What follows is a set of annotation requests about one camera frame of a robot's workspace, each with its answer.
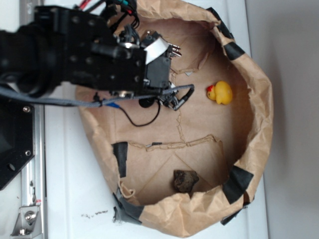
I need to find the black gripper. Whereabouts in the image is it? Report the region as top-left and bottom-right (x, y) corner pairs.
(91, 30), (180, 111)

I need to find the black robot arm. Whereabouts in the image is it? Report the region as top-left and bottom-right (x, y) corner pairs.
(0, 6), (179, 109)

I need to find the yellow rubber duck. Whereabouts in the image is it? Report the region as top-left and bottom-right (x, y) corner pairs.
(206, 81), (233, 105)

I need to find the brown paper bag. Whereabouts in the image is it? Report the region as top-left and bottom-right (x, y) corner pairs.
(79, 0), (273, 238)

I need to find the dark brown rock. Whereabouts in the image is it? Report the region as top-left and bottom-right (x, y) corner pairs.
(173, 170), (199, 193)

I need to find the white plastic board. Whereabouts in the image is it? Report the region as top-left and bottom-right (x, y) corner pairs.
(44, 0), (269, 239)

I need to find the black cable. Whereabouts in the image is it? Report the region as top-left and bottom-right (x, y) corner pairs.
(117, 97), (161, 127)

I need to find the grey braided cable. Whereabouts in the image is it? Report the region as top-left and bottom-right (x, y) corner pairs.
(0, 84), (195, 108)

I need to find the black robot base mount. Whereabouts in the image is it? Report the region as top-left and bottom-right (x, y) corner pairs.
(0, 99), (34, 190)

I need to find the aluminium frame rail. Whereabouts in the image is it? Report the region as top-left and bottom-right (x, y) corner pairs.
(9, 0), (48, 239)

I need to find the silver corner bracket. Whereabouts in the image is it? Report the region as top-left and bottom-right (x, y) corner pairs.
(10, 206), (41, 239)

